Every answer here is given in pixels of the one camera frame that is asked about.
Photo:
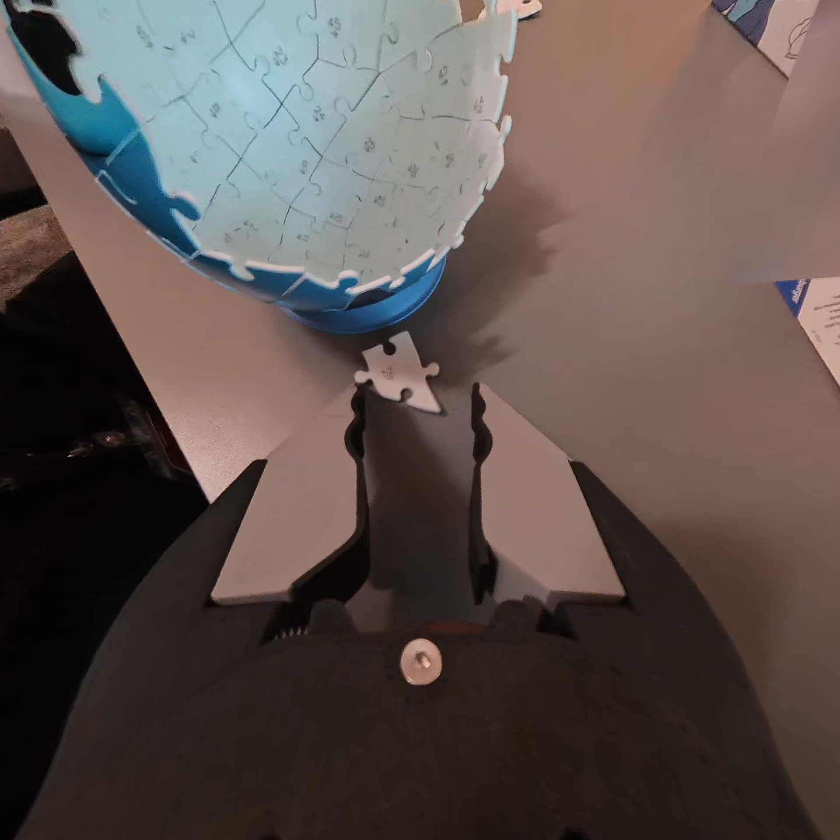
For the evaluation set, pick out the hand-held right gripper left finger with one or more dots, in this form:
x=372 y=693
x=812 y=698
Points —
x=289 y=525

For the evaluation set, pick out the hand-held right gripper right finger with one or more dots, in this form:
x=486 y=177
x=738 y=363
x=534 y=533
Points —
x=544 y=525

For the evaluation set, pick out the curved white puzzle piece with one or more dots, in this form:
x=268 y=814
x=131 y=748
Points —
x=400 y=377

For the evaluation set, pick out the blue round ball stand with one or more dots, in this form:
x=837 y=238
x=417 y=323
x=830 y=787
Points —
x=387 y=308

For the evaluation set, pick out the blue cartoon puzzle ball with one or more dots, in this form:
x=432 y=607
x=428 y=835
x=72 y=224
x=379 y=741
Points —
x=295 y=131

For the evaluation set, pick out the pile of white puzzle pieces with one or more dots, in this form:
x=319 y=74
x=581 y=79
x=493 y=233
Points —
x=518 y=6

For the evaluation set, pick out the colourful cartoon puzzle box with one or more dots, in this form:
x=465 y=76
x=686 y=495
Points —
x=774 y=26

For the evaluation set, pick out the person's torso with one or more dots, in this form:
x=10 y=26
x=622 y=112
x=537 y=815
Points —
x=65 y=525

